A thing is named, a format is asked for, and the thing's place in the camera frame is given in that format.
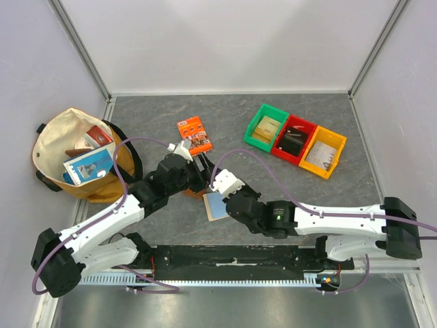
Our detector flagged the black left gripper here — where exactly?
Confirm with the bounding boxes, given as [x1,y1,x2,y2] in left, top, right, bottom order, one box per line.
[167,151,223,195]

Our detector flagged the brown leather card wallet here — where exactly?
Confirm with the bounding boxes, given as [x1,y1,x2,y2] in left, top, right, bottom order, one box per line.
[183,189,207,200]

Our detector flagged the beige card holder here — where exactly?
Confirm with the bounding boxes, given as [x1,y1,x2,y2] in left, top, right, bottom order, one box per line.
[203,192,229,222]

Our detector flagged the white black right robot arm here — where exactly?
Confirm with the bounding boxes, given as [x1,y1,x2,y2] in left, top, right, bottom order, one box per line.
[222,185,422,269]

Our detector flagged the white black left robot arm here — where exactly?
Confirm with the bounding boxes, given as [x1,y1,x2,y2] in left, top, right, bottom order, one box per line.
[31,153,219,298]

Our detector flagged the gold cards in green bin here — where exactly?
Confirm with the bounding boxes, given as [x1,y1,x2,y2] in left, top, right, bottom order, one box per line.
[251,115,281,144]

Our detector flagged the black cards in red bin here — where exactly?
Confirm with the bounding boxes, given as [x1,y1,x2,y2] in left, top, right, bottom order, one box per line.
[277,127,308,156]

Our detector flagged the white cards in yellow bin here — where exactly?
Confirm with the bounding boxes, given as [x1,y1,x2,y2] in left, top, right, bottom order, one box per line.
[305,141,337,171]

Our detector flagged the orange screw box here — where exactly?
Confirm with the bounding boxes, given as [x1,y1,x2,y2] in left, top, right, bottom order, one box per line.
[177,116,213,156]

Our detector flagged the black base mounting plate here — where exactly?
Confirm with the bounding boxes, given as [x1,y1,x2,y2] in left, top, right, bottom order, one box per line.
[128,245,354,282]

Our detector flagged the green plastic bin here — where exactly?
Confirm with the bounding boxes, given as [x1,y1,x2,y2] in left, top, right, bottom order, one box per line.
[243,104,290,153]

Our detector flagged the red plastic bin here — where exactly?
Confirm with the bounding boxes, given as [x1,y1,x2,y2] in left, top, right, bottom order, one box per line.
[270,115,318,166]

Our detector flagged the blue white product box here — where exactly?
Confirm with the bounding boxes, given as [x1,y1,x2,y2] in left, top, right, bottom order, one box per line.
[63,143,115,186]

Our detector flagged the yellow plastic bin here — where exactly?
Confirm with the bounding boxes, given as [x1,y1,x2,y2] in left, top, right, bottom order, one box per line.
[298,126,347,180]

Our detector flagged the red white product box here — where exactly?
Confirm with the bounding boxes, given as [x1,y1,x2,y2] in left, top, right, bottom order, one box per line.
[83,126,113,148]

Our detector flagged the yellow canvas tote bag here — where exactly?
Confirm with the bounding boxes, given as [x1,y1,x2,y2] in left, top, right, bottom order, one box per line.
[32,108,127,203]

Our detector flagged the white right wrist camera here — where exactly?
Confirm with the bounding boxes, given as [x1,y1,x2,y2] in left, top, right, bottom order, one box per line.
[210,169,245,198]

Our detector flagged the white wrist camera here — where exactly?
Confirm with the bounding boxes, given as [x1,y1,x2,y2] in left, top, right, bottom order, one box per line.
[167,139,193,162]
[210,169,245,198]

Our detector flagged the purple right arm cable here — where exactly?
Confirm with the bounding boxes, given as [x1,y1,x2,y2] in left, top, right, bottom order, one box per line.
[210,149,437,295]

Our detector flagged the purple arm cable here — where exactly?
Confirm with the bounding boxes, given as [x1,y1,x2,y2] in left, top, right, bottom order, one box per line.
[210,149,437,295]
[31,137,180,295]

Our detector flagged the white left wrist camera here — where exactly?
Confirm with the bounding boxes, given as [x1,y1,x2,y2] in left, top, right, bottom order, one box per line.
[167,139,193,162]

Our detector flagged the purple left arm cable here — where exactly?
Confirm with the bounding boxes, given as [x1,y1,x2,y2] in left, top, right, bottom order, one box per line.
[31,137,180,295]

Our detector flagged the grey slotted cable duct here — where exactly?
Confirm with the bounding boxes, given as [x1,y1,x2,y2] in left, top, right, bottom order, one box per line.
[79,271,321,288]

